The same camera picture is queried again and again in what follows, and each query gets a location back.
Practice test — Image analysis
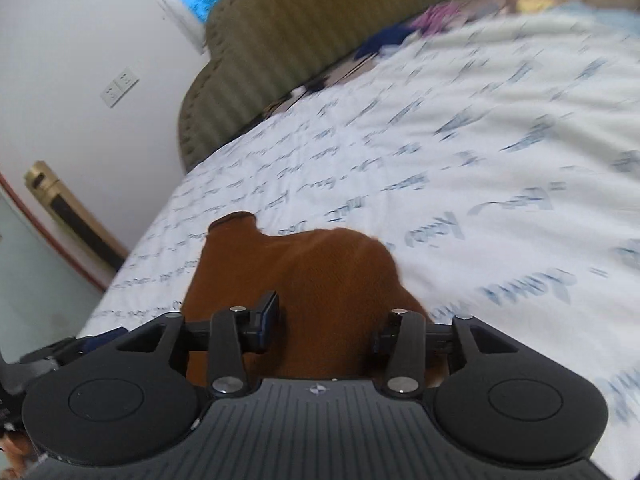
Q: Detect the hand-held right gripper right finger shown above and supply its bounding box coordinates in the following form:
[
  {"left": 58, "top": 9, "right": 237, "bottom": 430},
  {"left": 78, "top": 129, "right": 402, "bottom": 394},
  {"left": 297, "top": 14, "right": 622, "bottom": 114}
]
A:
[{"left": 370, "top": 308, "right": 526, "bottom": 398}]

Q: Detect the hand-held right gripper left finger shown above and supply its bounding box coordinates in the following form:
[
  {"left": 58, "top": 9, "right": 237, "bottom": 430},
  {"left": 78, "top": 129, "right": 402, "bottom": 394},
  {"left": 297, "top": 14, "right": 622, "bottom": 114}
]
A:
[{"left": 115, "top": 290, "right": 281, "bottom": 398}]

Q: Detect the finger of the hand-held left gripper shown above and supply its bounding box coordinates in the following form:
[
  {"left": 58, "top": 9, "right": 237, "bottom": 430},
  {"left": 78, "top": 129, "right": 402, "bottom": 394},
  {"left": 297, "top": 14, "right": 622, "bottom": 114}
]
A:
[{"left": 75, "top": 326, "right": 130, "bottom": 356}]

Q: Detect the brown garment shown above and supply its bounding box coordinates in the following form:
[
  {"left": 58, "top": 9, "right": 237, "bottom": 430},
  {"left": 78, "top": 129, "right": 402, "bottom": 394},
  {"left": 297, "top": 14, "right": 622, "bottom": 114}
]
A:
[{"left": 179, "top": 211, "right": 448, "bottom": 387}]

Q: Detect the gold standing air conditioner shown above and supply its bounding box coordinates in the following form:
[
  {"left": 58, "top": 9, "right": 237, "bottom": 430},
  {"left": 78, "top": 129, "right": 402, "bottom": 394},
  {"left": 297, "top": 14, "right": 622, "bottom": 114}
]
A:
[{"left": 24, "top": 160, "right": 130, "bottom": 273}]

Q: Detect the white printed bed sheet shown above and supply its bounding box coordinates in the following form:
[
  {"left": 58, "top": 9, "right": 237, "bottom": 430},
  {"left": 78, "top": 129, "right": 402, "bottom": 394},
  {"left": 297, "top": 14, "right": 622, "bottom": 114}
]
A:
[{"left": 77, "top": 0, "right": 640, "bottom": 461}]

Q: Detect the olive striped headboard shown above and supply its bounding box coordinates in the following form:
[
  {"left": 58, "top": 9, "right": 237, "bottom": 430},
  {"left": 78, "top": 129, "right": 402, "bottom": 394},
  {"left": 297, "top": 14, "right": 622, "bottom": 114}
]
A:
[{"left": 177, "top": 0, "right": 481, "bottom": 173}]

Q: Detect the navy cloth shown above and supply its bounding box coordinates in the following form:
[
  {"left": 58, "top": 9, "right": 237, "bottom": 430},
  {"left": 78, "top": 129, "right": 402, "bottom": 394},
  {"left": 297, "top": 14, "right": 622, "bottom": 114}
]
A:
[{"left": 354, "top": 22, "right": 417, "bottom": 59}]

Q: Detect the purple cloth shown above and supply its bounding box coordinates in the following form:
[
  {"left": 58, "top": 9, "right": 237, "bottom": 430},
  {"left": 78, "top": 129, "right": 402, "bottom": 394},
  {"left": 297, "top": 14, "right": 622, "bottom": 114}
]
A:
[{"left": 412, "top": 2, "right": 470, "bottom": 37}]

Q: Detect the white wall socket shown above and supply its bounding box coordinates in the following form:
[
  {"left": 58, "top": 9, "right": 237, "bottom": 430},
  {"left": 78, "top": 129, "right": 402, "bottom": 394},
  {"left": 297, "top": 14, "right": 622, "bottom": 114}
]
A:
[{"left": 100, "top": 66, "right": 139, "bottom": 109}]

